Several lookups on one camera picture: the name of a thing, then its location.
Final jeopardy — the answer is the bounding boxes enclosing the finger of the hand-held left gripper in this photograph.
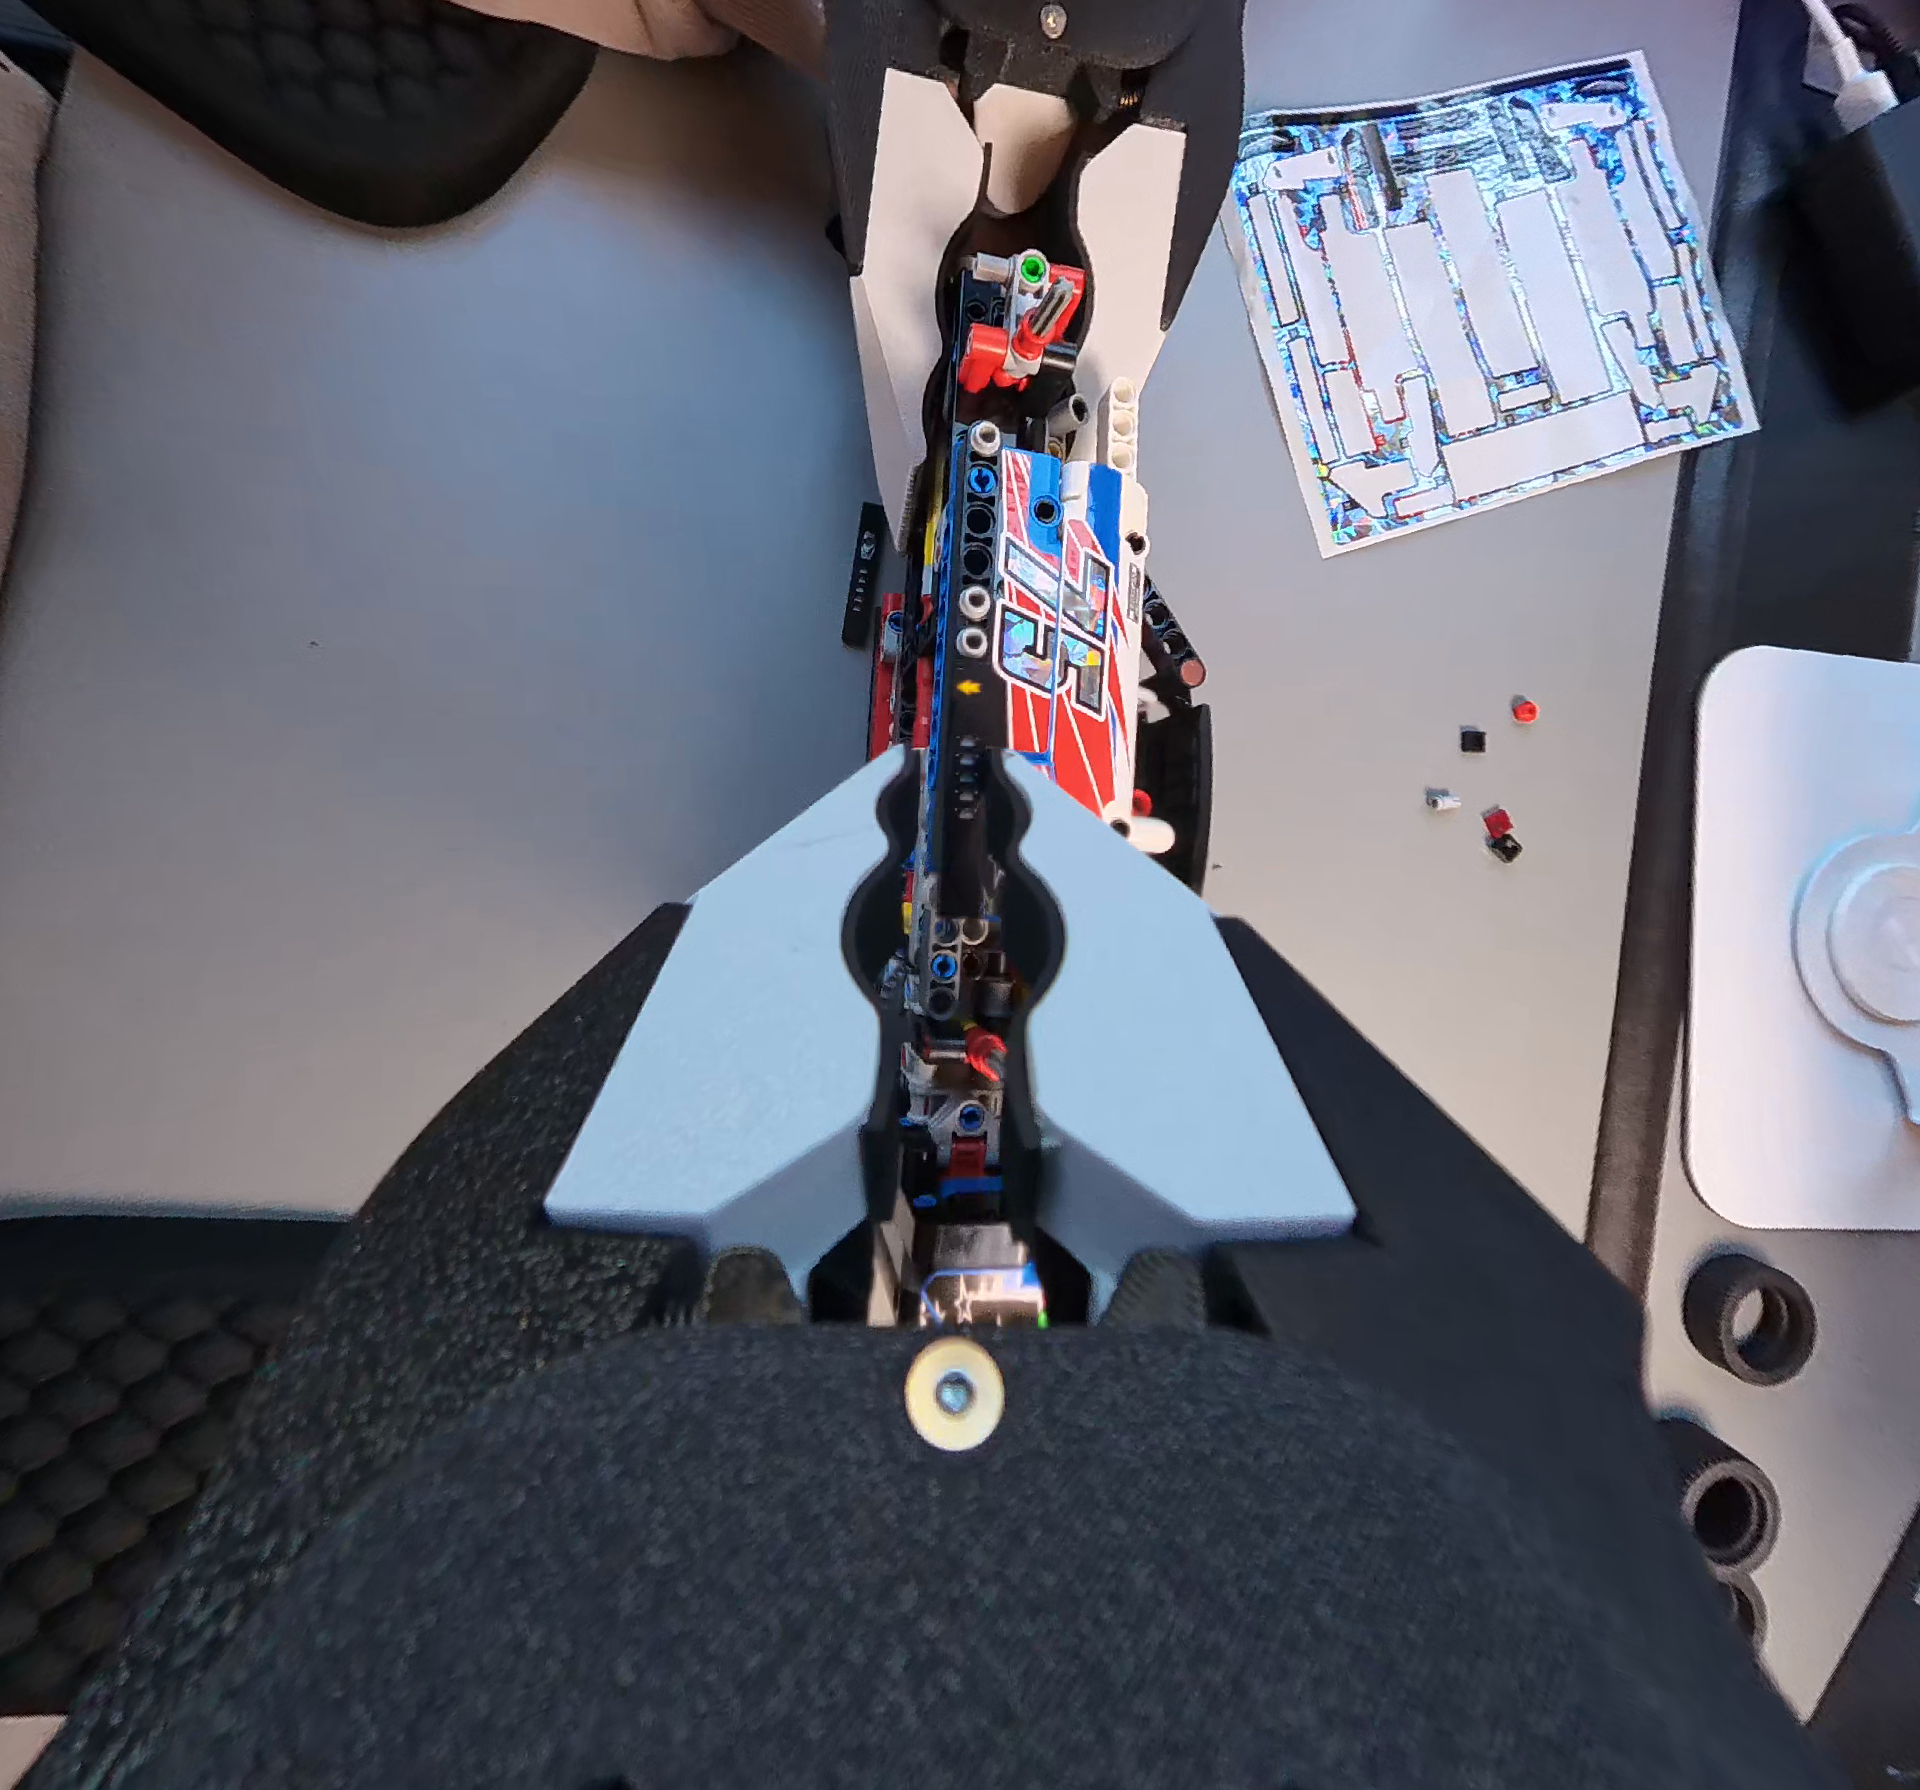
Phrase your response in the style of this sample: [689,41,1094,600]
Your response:
[1068,126,1193,398]
[848,66,994,557]

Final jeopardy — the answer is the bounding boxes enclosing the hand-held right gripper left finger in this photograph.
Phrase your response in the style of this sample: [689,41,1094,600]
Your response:
[542,744,918,1288]

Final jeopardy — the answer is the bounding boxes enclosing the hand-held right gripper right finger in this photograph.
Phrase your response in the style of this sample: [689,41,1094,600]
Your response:
[995,753,1360,1318]

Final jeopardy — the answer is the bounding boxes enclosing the blue white lego race car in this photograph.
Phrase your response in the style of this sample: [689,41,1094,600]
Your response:
[866,245,1216,1334]

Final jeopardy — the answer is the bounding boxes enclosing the holographic sticker sheet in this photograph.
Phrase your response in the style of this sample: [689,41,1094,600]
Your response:
[1219,49,1761,560]

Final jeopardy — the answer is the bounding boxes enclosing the black power adapter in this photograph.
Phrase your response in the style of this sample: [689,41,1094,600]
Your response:
[1791,95,1920,414]

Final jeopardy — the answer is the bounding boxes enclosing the person's beige sweatshirt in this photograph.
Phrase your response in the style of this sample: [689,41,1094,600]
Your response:
[0,49,65,592]

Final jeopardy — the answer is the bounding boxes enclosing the white charging cable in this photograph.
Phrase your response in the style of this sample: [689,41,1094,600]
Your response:
[1787,0,1920,133]

